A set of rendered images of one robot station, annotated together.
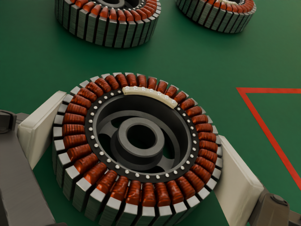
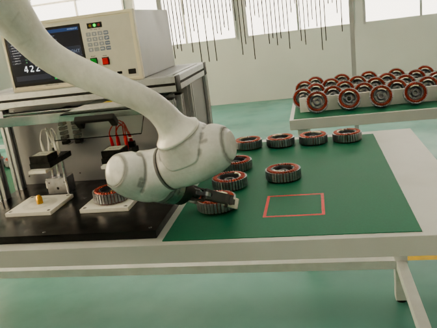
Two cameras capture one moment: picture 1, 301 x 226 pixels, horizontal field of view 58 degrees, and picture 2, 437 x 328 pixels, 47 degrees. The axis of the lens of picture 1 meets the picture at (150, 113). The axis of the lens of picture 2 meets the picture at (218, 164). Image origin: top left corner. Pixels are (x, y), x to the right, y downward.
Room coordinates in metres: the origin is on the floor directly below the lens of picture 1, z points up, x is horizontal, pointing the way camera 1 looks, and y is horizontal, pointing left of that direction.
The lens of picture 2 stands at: (-0.81, -0.95, 1.25)
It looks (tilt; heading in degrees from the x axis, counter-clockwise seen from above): 16 degrees down; 45
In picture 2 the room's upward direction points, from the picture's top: 7 degrees counter-clockwise
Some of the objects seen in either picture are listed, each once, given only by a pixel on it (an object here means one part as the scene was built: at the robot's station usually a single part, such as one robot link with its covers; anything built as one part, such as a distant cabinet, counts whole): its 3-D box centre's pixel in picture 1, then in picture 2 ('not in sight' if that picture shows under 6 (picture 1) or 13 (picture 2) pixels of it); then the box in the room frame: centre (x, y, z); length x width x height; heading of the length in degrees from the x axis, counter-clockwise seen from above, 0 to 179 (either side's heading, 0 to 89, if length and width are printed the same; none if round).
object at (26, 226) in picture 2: not in sight; (79, 206); (-0.08, 0.40, 0.76); 0.64 x 0.47 x 0.02; 123
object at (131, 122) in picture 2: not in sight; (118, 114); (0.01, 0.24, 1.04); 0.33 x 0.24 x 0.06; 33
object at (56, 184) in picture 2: not in sight; (60, 183); (-0.04, 0.57, 0.80); 0.08 x 0.05 x 0.06; 123
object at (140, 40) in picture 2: not in sight; (95, 47); (0.18, 0.55, 1.22); 0.44 x 0.39 x 0.20; 123
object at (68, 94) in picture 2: not in sight; (99, 84); (0.18, 0.56, 1.09); 0.68 x 0.44 x 0.05; 123
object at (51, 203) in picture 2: not in sight; (40, 205); (-0.16, 0.49, 0.78); 0.15 x 0.15 x 0.01; 33
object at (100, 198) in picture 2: not in sight; (112, 192); (-0.03, 0.29, 0.80); 0.11 x 0.11 x 0.04
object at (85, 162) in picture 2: not in sight; (100, 137); (0.12, 0.53, 0.92); 0.66 x 0.01 x 0.30; 123
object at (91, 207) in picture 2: not in sight; (113, 200); (-0.03, 0.29, 0.78); 0.15 x 0.15 x 0.01; 33
